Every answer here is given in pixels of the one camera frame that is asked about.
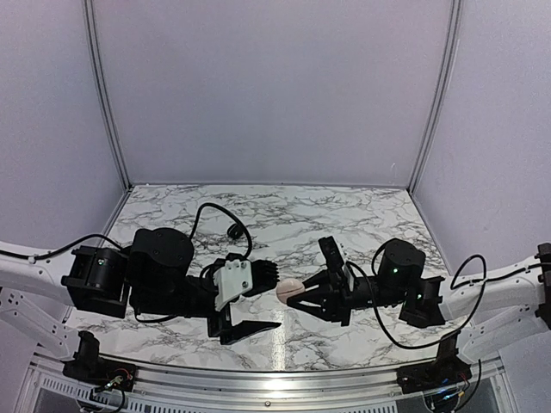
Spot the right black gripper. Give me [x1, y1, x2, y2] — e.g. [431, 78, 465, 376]
[287, 268, 407, 326]

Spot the white earbud charging case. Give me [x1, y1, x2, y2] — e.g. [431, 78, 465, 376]
[275, 278, 306, 304]

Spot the black earbud charging case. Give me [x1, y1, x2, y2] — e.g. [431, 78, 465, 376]
[226, 224, 244, 240]

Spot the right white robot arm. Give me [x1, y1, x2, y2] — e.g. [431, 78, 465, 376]
[276, 237, 550, 385]

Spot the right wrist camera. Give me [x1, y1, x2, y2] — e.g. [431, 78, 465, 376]
[319, 237, 355, 293]

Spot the aluminium front rail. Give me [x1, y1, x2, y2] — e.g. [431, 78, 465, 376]
[16, 343, 517, 413]

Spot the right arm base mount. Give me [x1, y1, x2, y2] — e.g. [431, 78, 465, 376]
[397, 333, 472, 412]

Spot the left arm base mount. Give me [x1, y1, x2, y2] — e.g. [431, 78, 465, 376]
[63, 330, 138, 412]

